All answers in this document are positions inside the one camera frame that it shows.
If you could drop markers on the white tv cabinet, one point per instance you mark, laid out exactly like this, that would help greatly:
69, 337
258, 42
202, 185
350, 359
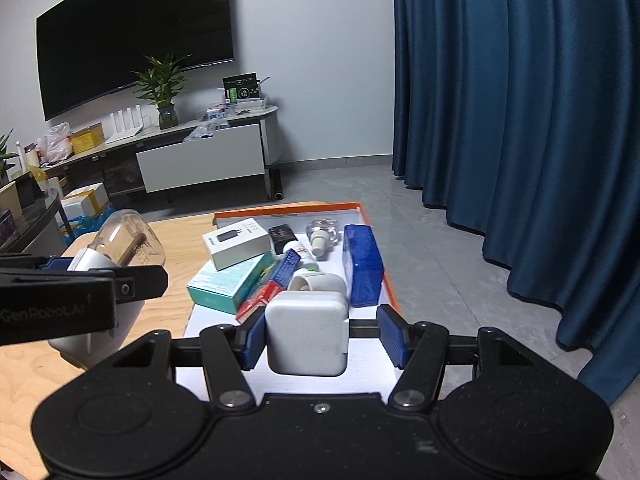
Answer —
200, 160

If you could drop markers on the green leafy plant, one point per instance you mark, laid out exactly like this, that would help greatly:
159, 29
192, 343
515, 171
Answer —
6, 157

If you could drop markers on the white router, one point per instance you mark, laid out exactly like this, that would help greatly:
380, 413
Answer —
125, 127

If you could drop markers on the black glass round table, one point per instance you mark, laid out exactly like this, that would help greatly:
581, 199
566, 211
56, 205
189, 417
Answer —
35, 230

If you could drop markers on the tan cardboard box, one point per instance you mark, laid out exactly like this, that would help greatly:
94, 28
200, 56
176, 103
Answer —
10, 202

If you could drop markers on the white power adapter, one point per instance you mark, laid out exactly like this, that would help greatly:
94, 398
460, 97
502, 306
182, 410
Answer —
305, 335

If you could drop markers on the clear plastic packets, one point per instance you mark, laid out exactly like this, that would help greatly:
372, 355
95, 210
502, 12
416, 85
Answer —
202, 131

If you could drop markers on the white red plastic bag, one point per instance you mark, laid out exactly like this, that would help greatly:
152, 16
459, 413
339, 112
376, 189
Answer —
55, 145

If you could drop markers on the black television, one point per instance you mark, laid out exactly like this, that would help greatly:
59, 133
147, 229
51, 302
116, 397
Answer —
130, 30

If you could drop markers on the white charger box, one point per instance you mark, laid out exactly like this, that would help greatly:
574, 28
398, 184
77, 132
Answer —
237, 245

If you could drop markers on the green black box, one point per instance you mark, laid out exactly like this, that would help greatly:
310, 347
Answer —
242, 88

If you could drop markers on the potted plant in dark vase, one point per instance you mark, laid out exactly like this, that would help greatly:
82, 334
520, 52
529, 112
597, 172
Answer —
162, 85

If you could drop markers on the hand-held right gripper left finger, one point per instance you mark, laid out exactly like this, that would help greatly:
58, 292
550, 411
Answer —
252, 340

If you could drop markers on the black charger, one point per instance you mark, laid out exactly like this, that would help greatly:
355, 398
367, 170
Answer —
281, 237

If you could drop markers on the blue curtain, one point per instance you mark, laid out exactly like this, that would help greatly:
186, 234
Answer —
500, 110

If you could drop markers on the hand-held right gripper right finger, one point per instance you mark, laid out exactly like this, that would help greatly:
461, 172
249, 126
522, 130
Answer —
392, 335

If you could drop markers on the red card pack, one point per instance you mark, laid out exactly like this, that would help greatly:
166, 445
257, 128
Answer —
257, 302

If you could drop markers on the orange white cardboard box lid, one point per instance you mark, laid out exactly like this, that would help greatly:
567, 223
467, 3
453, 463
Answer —
360, 360

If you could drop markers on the white diffuser with glass bottle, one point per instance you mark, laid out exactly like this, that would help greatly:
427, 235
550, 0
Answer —
125, 235

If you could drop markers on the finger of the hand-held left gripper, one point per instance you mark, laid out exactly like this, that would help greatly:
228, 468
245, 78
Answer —
142, 282
60, 263

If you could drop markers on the white pill bottle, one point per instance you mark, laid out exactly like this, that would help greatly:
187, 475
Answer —
300, 255

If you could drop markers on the teal cardboard box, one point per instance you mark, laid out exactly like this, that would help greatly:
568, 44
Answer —
225, 285

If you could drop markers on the white yellow cardboard box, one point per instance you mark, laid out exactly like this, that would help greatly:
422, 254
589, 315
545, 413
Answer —
85, 201

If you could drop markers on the clear glass bottle white cap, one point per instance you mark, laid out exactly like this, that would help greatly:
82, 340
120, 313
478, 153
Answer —
322, 235

